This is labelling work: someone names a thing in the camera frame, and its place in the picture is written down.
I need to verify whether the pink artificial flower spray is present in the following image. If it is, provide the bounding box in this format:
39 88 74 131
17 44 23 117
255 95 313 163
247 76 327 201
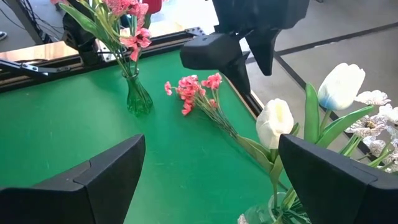
51 0 153 78
164 73 246 141

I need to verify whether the red artificial tulip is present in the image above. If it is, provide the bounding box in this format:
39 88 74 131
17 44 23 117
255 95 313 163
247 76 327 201
142 0 163 30

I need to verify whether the black metal table frame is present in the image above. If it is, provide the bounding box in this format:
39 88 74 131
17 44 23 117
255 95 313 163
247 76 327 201
0 27 265 118

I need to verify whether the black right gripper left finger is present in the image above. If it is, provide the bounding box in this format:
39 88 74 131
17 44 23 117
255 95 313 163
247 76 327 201
0 133 146 224

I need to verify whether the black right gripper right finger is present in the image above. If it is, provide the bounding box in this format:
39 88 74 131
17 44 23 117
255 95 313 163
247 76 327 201
278 133 398 224

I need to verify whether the white artificial tulip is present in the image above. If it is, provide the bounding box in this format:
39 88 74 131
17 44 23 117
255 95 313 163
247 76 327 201
303 62 376 150
236 98 301 224

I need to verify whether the clear glass vase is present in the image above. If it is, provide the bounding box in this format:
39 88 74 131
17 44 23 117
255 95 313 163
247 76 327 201
238 191 312 224

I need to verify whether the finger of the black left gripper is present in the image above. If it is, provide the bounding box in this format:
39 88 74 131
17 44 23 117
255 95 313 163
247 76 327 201
222 51 252 95
244 28 282 77

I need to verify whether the green glass vase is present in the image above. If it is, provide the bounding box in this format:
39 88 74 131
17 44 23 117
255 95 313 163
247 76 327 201
121 68 154 116

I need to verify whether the black diagonal frame strut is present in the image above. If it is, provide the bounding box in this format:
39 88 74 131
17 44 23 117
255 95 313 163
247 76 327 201
0 58 74 79

